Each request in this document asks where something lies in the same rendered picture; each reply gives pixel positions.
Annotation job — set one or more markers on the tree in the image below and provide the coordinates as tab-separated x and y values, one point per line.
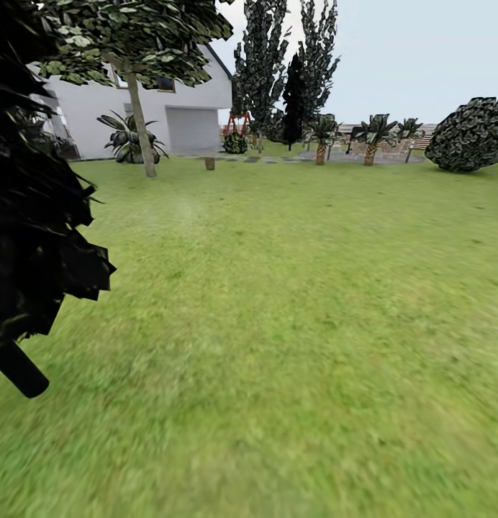
263	59
293	100
142	39
238	103
42	255
315	60

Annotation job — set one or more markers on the charcoal grill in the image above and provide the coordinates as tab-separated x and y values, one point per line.
355	129

